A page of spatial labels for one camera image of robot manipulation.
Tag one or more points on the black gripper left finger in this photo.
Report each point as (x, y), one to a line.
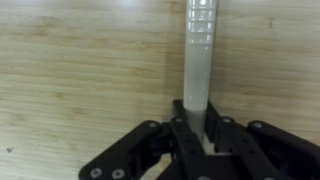
(140, 150)

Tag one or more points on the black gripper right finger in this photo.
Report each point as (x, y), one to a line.
(266, 150)

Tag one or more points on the white plastic stick tool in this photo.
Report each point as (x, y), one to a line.
(198, 66)

